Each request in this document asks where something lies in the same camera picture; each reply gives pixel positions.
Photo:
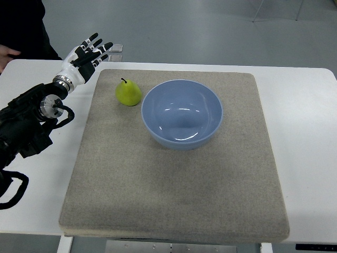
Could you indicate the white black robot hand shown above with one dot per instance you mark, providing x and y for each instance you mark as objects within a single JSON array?
[{"x": 81, "y": 63}]

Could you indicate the green pear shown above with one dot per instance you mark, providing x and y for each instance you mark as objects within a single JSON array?
[{"x": 128, "y": 92}]

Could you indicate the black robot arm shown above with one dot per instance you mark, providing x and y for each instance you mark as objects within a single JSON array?
[{"x": 26, "y": 124}]

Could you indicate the blue ceramic bowl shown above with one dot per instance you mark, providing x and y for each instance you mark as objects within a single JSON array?
[{"x": 182, "y": 114}]

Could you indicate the lower floor socket plate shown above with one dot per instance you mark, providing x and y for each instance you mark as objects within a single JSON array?
[{"x": 115, "y": 58}]

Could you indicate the floor socket plate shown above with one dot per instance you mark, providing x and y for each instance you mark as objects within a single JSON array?
[
  {"x": 115, "y": 58},
  {"x": 116, "y": 48}
]

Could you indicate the upper floor socket plate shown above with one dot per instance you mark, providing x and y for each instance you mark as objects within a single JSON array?
[{"x": 116, "y": 48}]

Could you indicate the person in dark clothes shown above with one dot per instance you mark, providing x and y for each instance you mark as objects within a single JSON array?
[{"x": 23, "y": 33}]

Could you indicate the grey felt mat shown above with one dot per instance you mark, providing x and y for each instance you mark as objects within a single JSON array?
[{"x": 126, "y": 185}]

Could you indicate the metal chair legs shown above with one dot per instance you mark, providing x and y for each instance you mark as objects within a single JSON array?
[{"x": 278, "y": 10}]

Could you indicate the grey metal table base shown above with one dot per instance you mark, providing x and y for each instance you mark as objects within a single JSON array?
[{"x": 163, "y": 247}]

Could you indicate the black table control panel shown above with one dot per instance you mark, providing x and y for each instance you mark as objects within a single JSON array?
[{"x": 316, "y": 247}]

